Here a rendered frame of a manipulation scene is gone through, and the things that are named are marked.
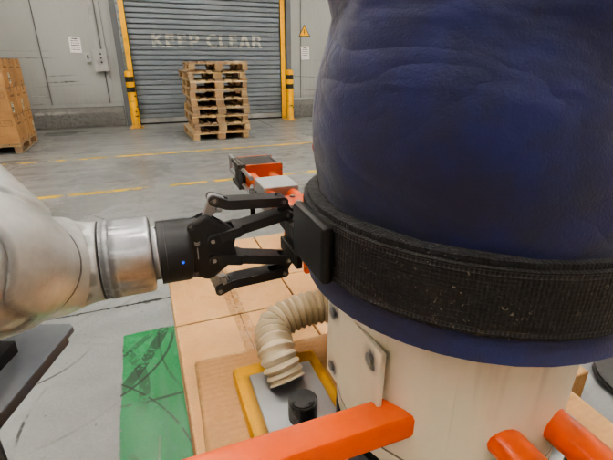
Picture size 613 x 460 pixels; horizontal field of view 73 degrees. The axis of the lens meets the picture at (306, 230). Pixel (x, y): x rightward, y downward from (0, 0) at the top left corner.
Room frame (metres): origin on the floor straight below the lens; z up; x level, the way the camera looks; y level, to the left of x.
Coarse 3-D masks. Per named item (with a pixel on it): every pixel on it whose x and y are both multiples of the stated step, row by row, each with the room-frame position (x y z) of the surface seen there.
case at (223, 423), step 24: (216, 360) 0.41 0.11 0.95; (240, 360) 0.41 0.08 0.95; (216, 384) 0.37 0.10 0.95; (336, 384) 0.37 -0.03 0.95; (216, 408) 0.34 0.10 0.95; (240, 408) 0.34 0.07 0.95; (576, 408) 0.34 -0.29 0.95; (216, 432) 0.31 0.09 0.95; (240, 432) 0.31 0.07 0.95; (600, 432) 0.30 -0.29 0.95
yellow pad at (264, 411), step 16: (304, 352) 0.40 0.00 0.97; (240, 368) 0.37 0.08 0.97; (256, 368) 0.37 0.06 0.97; (304, 368) 0.37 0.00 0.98; (320, 368) 0.37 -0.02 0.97; (240, 384) 0.35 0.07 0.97; (256, 384) 0.34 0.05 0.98; (288, 384) 0.34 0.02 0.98; (304, 384) 0.34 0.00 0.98; (320, 384) 0.34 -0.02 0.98; (240, 400) 0.33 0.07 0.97; (256, 400) 0.33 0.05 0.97; (272, 400) 0.32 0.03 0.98; (288, 400) 0.30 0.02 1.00; (304, 400) 0.30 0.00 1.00; (320, 400) 0.32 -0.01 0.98; (256, 416) 0.31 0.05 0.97; (272, 416) 0.30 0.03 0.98; (288, 416) 0.30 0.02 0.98; (304, 416) 0.29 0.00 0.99; (320, 416) 0.30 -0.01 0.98; (256, 432) 0.29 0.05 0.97
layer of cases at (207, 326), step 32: (192, 288) 1.29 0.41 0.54; (256, 288) 1.29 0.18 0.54; (288, 288) 1.30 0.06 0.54; (192, 320) 1.09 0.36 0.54; (224, 320) 1.09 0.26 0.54; (256, 320) 1.09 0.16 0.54; (192, 352) 0.94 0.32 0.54; (224, 352) 0.94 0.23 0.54; (192, 384) 0.81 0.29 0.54; (576, 384) 0.85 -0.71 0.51; (192, 416) 0.71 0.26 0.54
